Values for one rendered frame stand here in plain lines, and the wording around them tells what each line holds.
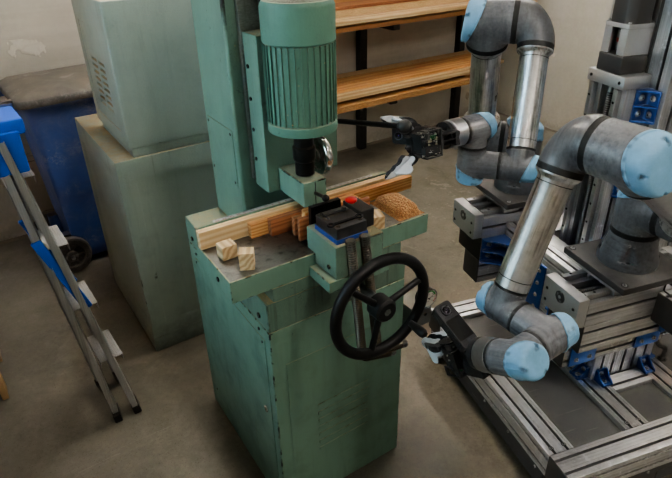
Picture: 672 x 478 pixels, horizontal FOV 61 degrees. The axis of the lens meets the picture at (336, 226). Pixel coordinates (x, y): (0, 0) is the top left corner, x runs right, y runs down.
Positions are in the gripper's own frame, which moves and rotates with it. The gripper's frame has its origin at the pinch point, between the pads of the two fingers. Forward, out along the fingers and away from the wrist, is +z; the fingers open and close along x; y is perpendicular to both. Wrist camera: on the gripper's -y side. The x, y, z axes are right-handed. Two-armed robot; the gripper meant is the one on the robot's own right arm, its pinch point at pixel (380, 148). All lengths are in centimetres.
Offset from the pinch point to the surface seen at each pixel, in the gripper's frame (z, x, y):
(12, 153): 75, -4, -69
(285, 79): 19.4, -19.0, -8.3
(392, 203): -9.4, 18.6, -9.1
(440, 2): -200, -33, -196
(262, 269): 33.7, 23.0, -4.4
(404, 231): -9.1, 25.5, -4.0
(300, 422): 26, 77, -12
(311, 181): 13.2, 7.7, -12.9
